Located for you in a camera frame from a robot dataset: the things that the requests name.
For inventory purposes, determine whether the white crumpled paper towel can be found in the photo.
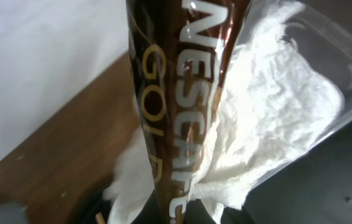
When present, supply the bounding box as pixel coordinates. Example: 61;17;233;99
104;0;343;223

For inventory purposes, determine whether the clear plastic bin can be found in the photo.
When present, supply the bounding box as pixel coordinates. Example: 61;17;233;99
242;2;352;186

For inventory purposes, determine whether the black rectangular tray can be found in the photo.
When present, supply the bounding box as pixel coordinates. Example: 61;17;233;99
221;123;352;224

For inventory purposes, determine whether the brown Nescafe Gold wrapper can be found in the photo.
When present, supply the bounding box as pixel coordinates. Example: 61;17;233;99
126;0;250;223

